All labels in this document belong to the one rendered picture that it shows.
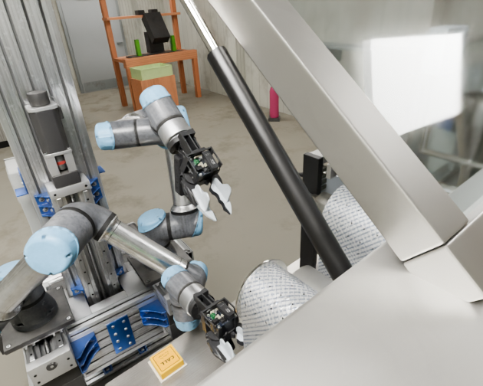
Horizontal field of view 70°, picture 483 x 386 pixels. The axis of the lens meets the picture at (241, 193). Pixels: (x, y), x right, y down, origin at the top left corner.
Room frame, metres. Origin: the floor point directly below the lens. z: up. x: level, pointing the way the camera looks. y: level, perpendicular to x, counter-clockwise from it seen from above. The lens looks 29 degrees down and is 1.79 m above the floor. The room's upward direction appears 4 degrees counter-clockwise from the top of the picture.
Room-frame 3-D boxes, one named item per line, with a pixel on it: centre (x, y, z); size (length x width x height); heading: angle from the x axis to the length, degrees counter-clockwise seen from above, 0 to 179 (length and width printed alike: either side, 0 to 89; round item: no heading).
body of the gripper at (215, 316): (0.60, 0.09, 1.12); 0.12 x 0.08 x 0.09; 38
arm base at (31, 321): (0.93, 0.78, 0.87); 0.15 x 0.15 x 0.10
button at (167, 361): (0.63, 0.24, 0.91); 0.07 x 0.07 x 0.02; 38
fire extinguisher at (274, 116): (5.70, -0.63, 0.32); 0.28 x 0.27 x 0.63; 34
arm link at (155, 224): (1.20, 0.37, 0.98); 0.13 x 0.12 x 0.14; 99
